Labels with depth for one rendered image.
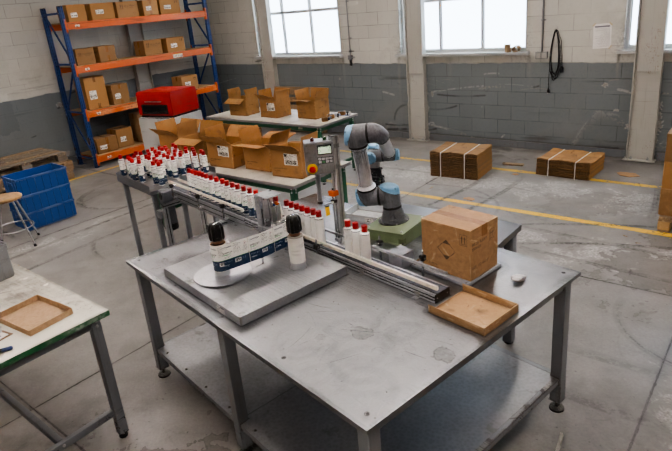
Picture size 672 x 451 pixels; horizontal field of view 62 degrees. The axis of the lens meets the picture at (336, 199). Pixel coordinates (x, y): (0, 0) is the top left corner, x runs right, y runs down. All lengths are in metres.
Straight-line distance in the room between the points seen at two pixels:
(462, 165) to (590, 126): 1.91
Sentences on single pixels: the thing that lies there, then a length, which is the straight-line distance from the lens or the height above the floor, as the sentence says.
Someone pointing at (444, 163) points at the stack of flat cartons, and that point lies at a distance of 7.20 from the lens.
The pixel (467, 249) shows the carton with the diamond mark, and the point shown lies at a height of 1.02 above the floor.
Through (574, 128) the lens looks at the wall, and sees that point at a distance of 8.21.
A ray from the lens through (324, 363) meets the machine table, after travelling 2.37.
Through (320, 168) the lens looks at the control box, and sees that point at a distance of 3.19.
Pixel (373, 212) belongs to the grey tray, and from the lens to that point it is 3.83.
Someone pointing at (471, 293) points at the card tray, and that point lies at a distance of 2.80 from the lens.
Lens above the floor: 2.20
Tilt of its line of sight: 19 degrees down
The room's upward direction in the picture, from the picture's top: 5 degrees counter-clockwise
